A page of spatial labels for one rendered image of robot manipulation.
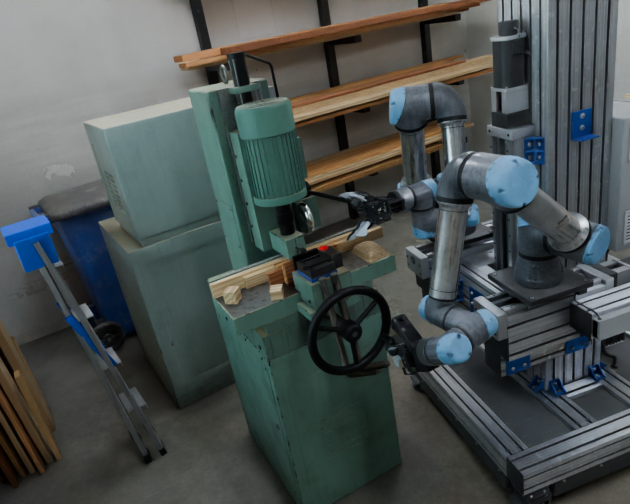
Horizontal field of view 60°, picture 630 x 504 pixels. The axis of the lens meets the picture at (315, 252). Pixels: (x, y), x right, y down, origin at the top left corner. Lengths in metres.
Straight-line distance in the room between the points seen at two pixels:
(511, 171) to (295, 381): 0.99
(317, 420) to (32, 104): 2.68
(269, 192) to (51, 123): 2.35
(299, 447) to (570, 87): 1.47
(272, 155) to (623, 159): 1.14
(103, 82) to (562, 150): 2.87
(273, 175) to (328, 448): 1.01
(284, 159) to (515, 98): 0.76
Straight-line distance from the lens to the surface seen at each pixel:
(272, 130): 1.65
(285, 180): 1.68
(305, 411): 1.94
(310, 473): 2.11
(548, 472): 2.08
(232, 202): 1.93
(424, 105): 1.84
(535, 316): 1.82
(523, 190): 1.34
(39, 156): 3.85
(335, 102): 4.04
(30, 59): 3.83
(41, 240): 2.21
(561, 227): 1.55
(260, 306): 1.69
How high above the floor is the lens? 1.69
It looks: 23 degrees down
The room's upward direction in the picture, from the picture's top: 10 degrees counter-clockwise
